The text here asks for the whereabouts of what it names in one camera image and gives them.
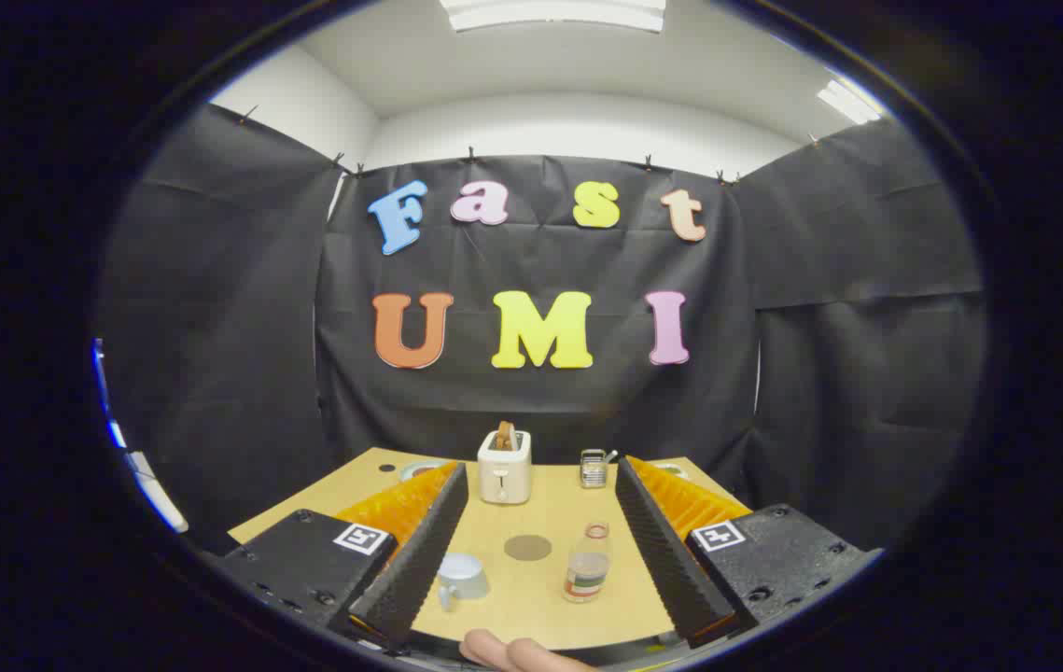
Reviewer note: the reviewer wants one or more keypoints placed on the white toaster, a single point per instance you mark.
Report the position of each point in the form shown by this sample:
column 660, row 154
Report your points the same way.
column 504, row 476

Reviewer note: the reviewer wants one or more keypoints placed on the small ceiling light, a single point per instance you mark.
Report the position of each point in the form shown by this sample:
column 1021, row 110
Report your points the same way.
column 848, row 101

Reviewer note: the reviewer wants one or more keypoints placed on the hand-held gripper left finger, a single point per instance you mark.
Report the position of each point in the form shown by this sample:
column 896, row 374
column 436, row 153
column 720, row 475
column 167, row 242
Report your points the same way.
column 419, row 560

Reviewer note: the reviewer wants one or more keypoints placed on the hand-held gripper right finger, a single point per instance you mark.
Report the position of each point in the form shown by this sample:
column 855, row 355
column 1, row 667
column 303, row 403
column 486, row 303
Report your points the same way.
column 666, row 560

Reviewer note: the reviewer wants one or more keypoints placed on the long ceiling light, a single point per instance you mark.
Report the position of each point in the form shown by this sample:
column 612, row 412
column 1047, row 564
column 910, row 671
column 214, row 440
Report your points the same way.
column 550, row 13

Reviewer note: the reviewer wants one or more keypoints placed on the wooden table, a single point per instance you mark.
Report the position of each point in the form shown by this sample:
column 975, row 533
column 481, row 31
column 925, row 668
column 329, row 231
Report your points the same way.
column 531, row 607

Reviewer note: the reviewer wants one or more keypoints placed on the pale green plate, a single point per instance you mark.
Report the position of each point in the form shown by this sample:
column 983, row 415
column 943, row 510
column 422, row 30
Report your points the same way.
column 419, row 468

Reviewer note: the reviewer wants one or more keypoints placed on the brown toast slice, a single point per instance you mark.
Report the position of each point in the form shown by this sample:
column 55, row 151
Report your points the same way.
column 505, row 437

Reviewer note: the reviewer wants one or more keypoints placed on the round brown coaster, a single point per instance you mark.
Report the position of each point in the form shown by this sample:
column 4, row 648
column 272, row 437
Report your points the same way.
column 528, row 548

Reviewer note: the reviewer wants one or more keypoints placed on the small white dish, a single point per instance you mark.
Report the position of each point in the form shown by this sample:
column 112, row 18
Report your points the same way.
column 673, row 469

